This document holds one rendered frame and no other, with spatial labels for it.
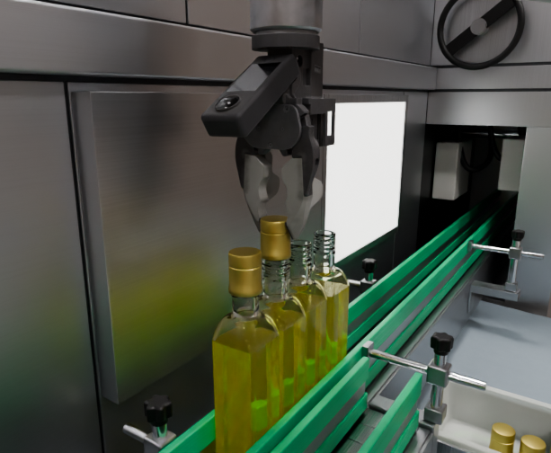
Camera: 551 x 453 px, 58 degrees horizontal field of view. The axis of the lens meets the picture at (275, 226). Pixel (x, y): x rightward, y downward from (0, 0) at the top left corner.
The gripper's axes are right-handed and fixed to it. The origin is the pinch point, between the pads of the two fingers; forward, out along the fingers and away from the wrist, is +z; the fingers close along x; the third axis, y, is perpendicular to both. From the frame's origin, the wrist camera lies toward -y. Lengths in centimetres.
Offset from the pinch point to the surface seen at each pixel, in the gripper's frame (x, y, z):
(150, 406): 5.6, -14.6, 16.5
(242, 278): -0.8, -7.2, 3.6
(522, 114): -11, 101, -9
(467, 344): -9, 69, 43
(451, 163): 9, 114, 6
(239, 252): 0.2, -6.3, 1.3
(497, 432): -22, 29, 36
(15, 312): 15.3, -21.7, 5.8
